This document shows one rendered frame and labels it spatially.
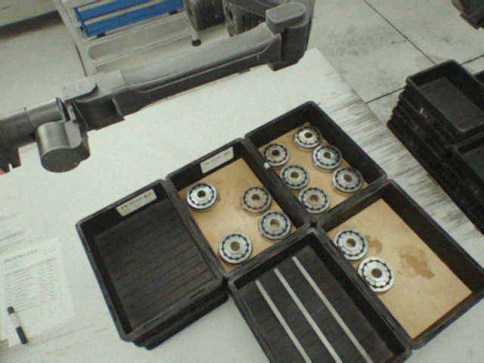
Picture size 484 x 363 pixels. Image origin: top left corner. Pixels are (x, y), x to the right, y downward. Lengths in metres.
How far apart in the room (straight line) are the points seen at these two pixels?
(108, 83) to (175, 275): 0.67
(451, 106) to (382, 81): 0.86
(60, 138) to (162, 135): 1.01
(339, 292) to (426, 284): 0.25
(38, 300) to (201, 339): 0.57
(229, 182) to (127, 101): 0.67
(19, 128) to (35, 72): 2.72
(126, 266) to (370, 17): 2.87
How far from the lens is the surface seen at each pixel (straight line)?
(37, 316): 1.42
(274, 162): 1.25
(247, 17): 1.32
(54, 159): 0.62
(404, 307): 1.16
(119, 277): 1.19
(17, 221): 1.61
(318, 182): 1.26
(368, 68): 2.96
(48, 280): 1.44
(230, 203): 1.21
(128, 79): 0.65
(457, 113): 2.11
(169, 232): 1.20
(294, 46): 0.72
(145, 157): 1.54
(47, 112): 0.66
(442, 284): 1.22
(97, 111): 0.65
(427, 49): 3.26
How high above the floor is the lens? 1.89
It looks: 59 degrees down
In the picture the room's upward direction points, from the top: 5 degrees counter-clockwise
